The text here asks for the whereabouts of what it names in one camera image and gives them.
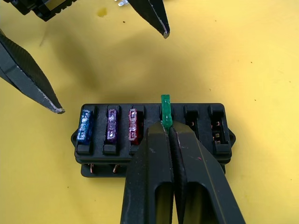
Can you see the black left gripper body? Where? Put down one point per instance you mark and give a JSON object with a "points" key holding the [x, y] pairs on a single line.
{"points": [[35, 8]]}

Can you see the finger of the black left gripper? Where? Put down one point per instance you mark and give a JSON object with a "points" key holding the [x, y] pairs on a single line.
{"points": [[28, 77], [154, 16]]}

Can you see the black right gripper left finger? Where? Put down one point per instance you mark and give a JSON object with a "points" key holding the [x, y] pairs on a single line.
{"points": [[149, 168]]}

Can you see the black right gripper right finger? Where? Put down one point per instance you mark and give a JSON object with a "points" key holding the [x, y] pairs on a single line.
{"points": [[201, 177]]}

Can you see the green blade fuse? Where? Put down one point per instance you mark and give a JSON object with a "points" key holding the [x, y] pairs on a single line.
{"points": [[166, 109]]}

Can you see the loose fuse with metal prongs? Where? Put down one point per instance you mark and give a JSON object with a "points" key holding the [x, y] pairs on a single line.
{"points": [[122, 2]]}

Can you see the red blade fuse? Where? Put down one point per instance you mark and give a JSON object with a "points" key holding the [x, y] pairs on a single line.
{"points": [[134, 126]]}

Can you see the black fuse box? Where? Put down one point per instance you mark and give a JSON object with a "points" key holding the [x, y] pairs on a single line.
{"points": [[205, 121]]}

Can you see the purple blade fuse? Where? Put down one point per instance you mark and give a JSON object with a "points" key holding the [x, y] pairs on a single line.
{"points": [[112, 126]]}

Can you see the blue blade fuse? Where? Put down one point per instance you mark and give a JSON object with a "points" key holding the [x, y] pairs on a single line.
{"points": [[84, 127]]}

